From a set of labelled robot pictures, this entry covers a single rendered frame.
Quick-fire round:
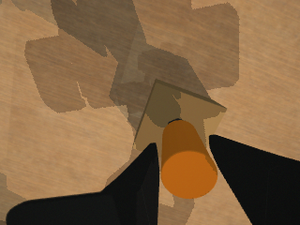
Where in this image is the translucent orange cylinder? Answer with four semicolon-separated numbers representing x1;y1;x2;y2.
160;120;218;199

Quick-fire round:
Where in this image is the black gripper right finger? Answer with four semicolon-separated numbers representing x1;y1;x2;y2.
209;134;300;225

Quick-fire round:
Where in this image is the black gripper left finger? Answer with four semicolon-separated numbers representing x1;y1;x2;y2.
6;142;159;225

